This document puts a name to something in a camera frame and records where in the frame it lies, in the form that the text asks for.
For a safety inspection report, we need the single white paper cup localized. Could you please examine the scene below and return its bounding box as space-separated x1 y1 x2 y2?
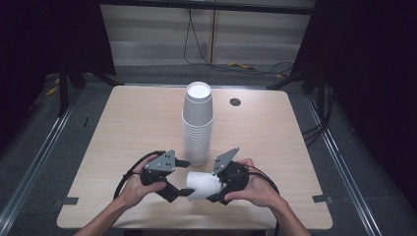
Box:
185 170 224 203

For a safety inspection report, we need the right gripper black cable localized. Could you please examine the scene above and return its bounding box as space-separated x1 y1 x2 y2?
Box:
245 164 281 236

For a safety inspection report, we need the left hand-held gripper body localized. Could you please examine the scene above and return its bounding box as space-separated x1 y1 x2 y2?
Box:
140 148 177 186

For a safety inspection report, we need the black tape strip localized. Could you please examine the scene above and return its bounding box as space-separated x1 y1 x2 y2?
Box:
52 196 80 208
311 194 333 205

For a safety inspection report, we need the person's right hand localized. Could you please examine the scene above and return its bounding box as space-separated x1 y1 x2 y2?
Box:
223 157 282 209

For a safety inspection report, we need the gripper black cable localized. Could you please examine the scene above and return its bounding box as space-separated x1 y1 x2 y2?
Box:
245 164 281 236
112 149 166 202

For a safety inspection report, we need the black metal crossbar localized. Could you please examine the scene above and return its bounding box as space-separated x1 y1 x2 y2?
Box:
97 0 317 16

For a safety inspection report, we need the black hanging cable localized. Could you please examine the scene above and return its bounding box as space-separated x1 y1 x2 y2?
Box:
182 9 296 77

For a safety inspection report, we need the black floor cable bundle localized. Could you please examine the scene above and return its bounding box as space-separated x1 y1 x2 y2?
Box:
300 83 333 148

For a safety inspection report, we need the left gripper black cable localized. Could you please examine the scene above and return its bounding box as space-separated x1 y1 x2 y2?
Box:
112 149 166 202

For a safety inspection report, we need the person's left hand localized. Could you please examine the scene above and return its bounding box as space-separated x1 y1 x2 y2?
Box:
119 154 167 210

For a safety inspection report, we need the stack of white paper cups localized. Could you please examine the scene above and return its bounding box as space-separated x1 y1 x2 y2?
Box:
181 81 215 167

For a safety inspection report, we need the black stand leg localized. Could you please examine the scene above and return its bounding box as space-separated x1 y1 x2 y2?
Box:
57 63 71 118

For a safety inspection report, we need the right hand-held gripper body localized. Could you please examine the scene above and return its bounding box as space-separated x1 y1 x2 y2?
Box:
211 147 251 202

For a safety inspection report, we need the black curtain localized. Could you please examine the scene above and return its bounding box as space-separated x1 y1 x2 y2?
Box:
0 0 116 151
290 0 417 214

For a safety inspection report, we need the metal floor rail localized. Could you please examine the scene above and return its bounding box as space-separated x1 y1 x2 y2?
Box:
0 88 84 228
304 93 377 236

